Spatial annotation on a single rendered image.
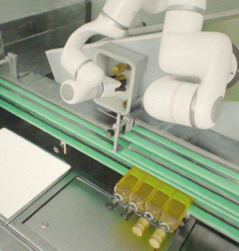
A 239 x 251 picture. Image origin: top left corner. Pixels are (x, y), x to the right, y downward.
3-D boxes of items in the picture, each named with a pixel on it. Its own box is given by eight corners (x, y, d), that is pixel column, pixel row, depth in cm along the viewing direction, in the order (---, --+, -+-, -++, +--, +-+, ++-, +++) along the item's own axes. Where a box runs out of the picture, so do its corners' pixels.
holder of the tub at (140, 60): (104, 103, 131) (93, 110, 125) (109, 41, 114) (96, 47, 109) (137, 119, 124) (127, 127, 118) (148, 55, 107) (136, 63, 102)
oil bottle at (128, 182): (143, 163, 115) (110, 199, 101) (145, 153, 112) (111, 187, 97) (155, 170, 113) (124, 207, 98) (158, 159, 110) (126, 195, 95)
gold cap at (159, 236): (157, 226, 89) (150, 236, 86) (168, 233, 88) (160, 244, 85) (154, 232, 91) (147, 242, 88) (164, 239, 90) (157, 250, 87)
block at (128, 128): (132, 127, 119) (122, 135, 114) (135, 107, 113) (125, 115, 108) (140, 131, 117) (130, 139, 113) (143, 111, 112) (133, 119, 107)
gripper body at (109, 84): (78, 92, 104) (97, 87, 113) (101, 103, 100) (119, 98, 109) (81, 70, 100) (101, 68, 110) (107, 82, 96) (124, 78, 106)
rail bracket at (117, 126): (122, 139, 115) (102, 157, 106) (127, 102, 105) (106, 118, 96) (129, 143, 114) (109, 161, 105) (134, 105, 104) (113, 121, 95)
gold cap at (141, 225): (138, 222, 94) (131, 232, 91) (140, 214, 91) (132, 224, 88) (148, 228, 92) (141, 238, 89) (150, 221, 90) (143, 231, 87)
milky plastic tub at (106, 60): (104, 93, 127) (91, 101, 121) (108, 41, 114) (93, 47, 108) (139, 108, 120) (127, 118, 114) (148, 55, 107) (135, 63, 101)
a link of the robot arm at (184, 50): (177, 21, 74) (246, 20, 65) (159, 117, 77) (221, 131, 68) (157, 9, 66) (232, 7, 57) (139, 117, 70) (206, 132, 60)
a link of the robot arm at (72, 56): (134, 29, 84) (97, 89, 93) (102, 1, 87) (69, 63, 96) (119, 26, 76) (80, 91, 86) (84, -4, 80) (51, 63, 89)
